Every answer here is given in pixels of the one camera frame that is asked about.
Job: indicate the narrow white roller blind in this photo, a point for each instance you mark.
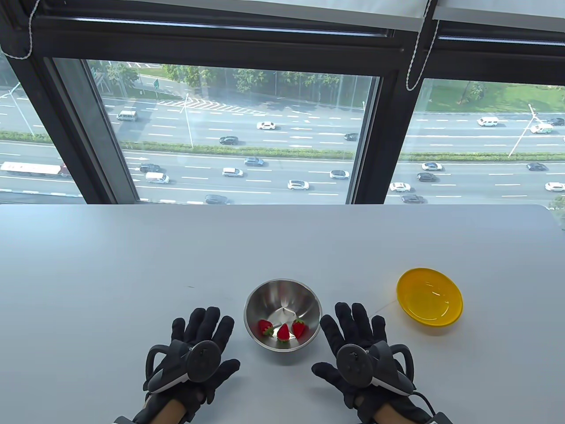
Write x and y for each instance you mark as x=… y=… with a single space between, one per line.
x=507 y=11

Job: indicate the person's left hand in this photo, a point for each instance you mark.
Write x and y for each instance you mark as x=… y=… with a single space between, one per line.
x=205 y=322

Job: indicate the black left hand controller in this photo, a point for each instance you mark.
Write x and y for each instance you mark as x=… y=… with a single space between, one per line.
x=203 y=360

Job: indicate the person's left forearm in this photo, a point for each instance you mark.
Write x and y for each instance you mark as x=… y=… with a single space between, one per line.
x=170 y=413

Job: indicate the black right hand controller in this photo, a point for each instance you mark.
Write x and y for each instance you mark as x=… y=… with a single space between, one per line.
x=353 y=364

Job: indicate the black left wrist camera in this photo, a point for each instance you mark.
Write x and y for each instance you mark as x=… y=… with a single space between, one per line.
x=123 y=420

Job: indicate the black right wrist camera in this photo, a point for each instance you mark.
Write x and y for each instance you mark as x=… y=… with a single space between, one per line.
x=441 y=419

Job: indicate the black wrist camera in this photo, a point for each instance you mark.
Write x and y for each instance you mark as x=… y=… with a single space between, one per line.
x=441 y=419
x=123 y=420

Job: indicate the black hand controller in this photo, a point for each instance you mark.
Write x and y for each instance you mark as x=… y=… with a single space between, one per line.
x=353 y=364
x=203 y=360

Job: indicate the small red strawberry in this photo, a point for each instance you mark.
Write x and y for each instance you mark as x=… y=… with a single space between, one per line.
x=265 y=328

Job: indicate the stainless steel mixing bowl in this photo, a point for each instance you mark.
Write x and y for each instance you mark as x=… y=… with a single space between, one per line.
x=282 y=296

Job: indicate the person's right hand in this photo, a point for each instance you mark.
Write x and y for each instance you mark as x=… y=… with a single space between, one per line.
x=348 y=322

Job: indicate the black window frame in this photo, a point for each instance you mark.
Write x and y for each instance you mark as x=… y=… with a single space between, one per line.
x=220 y=44

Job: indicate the yellow plastic bowl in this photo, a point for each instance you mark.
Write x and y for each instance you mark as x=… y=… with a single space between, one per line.
x=428 y=298

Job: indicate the wide white roller blind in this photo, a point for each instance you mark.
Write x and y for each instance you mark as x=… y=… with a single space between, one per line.
x=353 y=13

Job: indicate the person's right forearm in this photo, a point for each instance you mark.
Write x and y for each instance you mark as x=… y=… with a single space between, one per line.
x=388 y=415

